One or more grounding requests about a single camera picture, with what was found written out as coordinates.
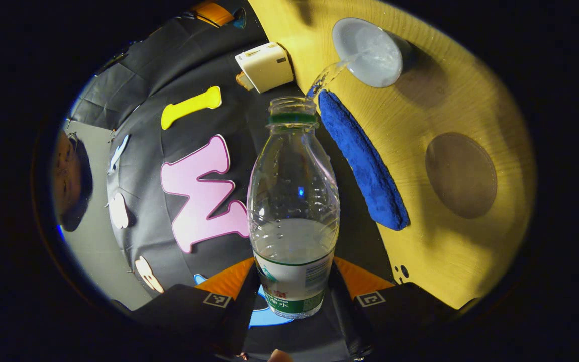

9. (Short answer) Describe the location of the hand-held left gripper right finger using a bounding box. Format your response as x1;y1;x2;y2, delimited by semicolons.
327;255;458;360

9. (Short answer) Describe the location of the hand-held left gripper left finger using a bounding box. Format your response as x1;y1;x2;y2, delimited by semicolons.
111;257;261;360

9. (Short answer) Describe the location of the clear plastic water bottle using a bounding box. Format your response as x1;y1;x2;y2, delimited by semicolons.
247;97;341;320

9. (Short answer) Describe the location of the white teacup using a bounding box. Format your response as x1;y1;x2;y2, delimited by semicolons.
331;18;416;89

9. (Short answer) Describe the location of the round grey coaster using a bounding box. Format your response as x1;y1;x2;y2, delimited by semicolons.
424;132;498;219

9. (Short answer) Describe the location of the white toaster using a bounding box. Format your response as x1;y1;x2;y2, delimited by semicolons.
234;42;295;94

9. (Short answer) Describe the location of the black backdrop cloth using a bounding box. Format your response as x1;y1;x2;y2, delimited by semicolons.
66;0;396;362

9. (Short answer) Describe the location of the blue towel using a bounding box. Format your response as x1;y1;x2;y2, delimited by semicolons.
307;88;411;232

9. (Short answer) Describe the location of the person's head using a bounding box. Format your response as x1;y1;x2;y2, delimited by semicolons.
52;128;94;233

